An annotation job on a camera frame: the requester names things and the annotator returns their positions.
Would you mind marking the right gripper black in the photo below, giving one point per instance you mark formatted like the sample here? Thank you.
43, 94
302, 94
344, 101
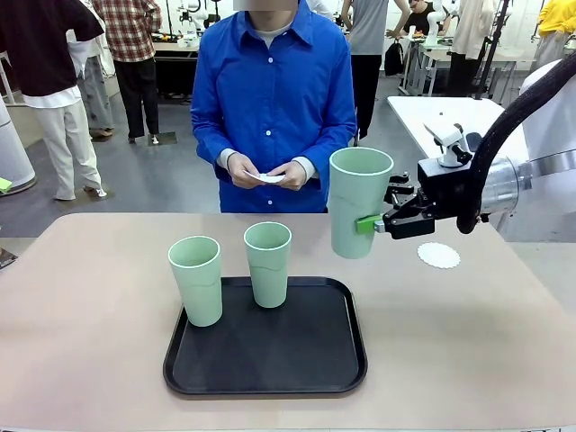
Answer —
445, 184

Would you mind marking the pale green cup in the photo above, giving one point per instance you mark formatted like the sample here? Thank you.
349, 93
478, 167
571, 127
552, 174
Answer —
351, 211
268, 274
198, 292

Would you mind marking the white scalloped paper coaster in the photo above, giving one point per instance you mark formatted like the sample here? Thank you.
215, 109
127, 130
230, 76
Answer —
438, 255
270, 178

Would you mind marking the person's left forearm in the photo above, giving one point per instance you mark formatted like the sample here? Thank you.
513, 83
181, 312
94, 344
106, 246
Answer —
328, 155

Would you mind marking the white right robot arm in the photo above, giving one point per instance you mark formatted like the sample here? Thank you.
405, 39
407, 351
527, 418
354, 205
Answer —
553, 135

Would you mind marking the small white robot arm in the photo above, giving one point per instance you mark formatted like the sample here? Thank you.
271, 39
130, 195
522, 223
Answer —
434, 27

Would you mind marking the person's right forearm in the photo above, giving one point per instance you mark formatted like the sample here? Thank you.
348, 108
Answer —
213, 155

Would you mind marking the person's left hand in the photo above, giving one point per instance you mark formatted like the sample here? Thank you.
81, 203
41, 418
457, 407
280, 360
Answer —
294, 175

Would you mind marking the person's right hand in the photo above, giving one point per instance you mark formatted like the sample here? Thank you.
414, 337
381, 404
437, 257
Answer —
243, 173

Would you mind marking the white table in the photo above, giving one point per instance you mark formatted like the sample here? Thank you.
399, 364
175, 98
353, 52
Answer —
414, 117

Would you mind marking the black backpack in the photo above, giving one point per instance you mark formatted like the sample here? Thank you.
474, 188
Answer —
393, 58

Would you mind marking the white desk with metal legs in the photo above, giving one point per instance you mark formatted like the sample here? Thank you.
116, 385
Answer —
423, 49

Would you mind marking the person in blue shirt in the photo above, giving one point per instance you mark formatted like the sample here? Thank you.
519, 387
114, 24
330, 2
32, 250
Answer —
270, 90

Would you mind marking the black tripod stand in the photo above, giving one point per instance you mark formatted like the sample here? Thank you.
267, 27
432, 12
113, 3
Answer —
492, 49

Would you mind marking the person in grey top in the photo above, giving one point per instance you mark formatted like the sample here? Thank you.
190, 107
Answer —
366, 27

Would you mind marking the person in beige coat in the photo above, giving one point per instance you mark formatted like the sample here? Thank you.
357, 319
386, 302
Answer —
468, 27

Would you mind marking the person in black shirt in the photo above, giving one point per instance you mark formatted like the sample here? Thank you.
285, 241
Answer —
420, 15

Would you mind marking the black plastic tray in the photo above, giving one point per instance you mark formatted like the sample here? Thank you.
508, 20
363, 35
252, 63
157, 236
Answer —
270, 351

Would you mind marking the person in yellow top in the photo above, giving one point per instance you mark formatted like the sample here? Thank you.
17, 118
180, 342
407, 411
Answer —
555, 18

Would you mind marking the dark workbench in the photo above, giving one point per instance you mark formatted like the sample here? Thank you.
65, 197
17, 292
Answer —
175, 67

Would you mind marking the white robot with black joints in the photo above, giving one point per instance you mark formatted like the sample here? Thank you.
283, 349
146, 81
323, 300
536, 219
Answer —
193, 9

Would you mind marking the person in plaid shirt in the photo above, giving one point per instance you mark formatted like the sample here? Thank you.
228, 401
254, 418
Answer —
130, 31

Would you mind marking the person in grey trousers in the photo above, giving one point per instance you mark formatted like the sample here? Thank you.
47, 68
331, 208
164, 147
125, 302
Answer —
94, 99

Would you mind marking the white cylindrical appliance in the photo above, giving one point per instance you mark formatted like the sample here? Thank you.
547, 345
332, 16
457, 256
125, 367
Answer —
13, 153

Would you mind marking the person in dark sweater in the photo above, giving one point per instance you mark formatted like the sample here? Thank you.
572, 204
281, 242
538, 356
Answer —
40, 54

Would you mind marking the small green object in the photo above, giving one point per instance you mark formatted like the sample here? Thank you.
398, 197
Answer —
4, 185

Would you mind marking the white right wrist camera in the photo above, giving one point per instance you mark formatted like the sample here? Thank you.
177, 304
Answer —
450, 139

